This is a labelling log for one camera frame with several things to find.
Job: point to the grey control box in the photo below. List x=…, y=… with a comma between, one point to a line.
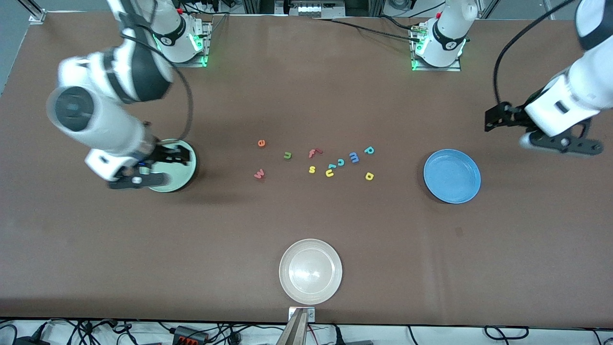
x=311, y=8

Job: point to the teal letter p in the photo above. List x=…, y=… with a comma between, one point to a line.
x=368, y=150

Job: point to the aluminium frame post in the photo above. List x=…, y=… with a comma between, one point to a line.
x=36, y=17

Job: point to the aluminium camera post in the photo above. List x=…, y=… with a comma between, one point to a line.
x=294, y=333

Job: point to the metal bracket plate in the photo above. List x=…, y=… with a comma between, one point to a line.
x=312, y=315

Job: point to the blue letter m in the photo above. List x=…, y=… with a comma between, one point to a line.
x=354, y=157

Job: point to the brown table cover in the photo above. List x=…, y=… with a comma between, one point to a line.
x=96, y=263

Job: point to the orange letter e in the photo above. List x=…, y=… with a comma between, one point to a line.
x=261, y=143

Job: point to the beige plate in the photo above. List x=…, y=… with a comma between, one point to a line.
x=311, y=271

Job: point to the pink letter w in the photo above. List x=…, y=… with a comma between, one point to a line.
x=259, y=174

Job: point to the black plug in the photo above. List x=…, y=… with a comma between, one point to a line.
x=339, y=338

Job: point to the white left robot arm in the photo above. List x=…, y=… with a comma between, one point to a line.
x=443, y=38

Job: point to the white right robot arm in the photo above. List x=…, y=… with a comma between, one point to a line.
x=96, y=120

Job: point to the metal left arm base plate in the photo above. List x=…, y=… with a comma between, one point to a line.
x=450, y=69

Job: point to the black power adapter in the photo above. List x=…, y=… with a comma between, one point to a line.
x=28, y=341

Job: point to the blue plate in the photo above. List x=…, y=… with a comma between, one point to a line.
x=452, y=176

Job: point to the red letter f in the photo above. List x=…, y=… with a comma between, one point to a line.
x=313, y=153

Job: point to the black orange power strip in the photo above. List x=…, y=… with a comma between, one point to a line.
x=189, y=335

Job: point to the green plate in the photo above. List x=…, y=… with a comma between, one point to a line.
x=177, y=181

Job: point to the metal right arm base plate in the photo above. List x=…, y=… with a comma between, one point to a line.
x=208, y=43

